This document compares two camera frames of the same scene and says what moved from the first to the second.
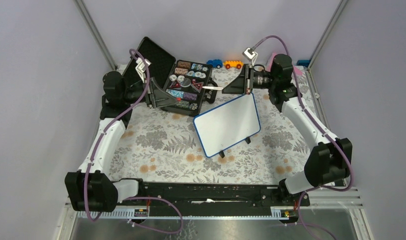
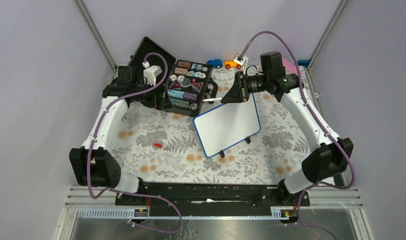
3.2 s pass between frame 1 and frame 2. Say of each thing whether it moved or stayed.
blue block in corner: stayed
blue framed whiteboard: stayed
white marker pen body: moved
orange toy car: stayed
